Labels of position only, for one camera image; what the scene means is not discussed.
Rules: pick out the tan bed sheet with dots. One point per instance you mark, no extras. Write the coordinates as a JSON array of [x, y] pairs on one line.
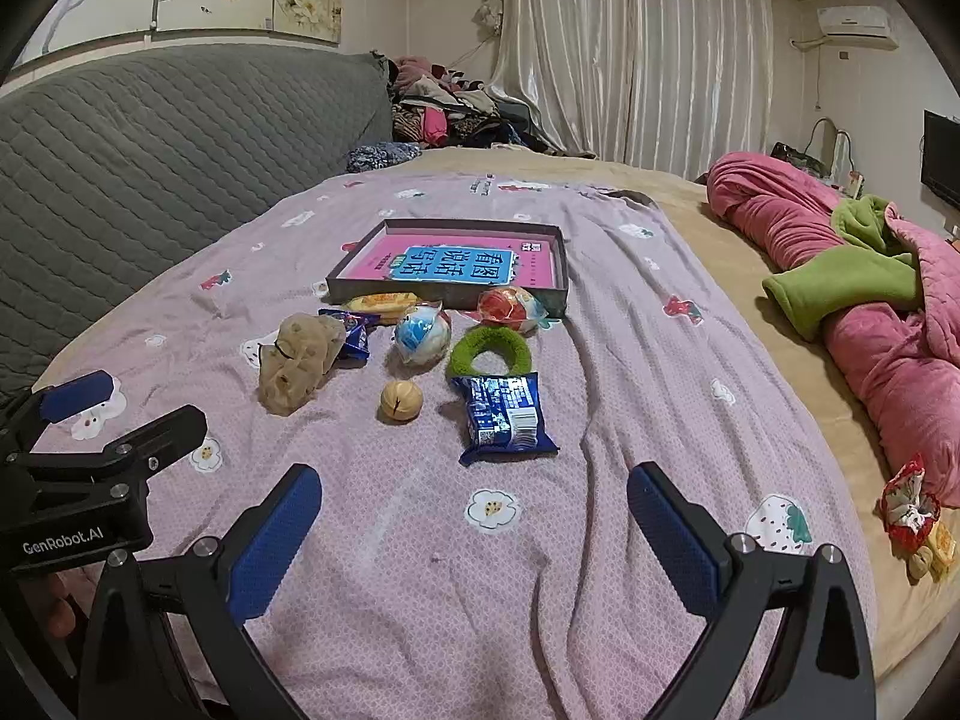
[[750, 292]]

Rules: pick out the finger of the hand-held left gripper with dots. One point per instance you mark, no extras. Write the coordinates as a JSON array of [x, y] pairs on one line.
[[165, 431], [75, 394]]

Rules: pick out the white air conditioner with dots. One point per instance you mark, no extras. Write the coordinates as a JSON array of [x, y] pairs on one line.
[[855, 26]]

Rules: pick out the pile of clothes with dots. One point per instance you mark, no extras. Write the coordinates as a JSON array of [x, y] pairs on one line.
[[465, 112]]

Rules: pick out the red candy wrapper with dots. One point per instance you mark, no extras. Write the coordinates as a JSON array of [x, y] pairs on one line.
[[904, 499]]

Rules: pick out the blue patterned cloth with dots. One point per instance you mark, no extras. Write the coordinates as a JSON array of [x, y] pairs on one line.
[[382, 157]]

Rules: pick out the curtain tassel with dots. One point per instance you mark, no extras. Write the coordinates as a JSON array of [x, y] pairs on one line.
[[487, 15]]

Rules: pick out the grey quilted headboard cover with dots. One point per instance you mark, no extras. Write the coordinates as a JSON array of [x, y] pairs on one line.
[[150, 165]]

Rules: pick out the pink quilt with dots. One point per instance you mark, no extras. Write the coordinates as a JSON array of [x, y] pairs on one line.
[[772, 217]]

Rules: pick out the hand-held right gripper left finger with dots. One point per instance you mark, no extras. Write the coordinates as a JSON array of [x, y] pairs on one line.
[[277, 540]]

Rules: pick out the arched table mirror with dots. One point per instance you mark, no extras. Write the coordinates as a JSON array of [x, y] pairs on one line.
[[832, 146]]

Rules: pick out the green fleece blanket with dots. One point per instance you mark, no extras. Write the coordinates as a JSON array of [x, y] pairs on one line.
[[840, 285]]

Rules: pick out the cream pleated curtain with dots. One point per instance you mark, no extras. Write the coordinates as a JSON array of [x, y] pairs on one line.
[[697, 67], [562, 45]]

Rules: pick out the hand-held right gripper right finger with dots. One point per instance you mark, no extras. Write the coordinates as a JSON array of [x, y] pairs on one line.
[[675, 540]]

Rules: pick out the red blue toy egg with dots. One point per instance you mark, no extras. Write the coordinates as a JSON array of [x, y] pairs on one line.
[[421, 335], [506, 309]]

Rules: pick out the yellow snack packet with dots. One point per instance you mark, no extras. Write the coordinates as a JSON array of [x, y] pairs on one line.
[[382, 305]]

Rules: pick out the person's left hand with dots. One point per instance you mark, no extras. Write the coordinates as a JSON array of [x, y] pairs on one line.
[[60, 604]]

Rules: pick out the shallow grey cardboard box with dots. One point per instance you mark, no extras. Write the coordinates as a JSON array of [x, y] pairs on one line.
[[450, 295]]

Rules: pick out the black bag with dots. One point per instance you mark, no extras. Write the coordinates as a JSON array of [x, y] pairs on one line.
[[795, 156]]

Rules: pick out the small dark blue snack packet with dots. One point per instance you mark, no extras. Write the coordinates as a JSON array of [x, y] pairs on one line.
[[354, 337]]

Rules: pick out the brown plush toy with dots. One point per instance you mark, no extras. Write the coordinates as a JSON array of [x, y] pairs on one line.
[[292, 367]]

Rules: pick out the lilac strawberry print blanket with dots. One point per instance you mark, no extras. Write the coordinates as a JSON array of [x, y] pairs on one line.
[[450, 577]]

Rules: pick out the walnut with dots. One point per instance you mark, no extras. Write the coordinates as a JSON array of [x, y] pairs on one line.
[[401, 401]]

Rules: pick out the black television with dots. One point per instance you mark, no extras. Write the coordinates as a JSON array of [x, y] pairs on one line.
[[941, 157]]

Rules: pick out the blue biscuit packet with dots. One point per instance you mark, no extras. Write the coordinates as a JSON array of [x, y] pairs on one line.
[[502, 416]]

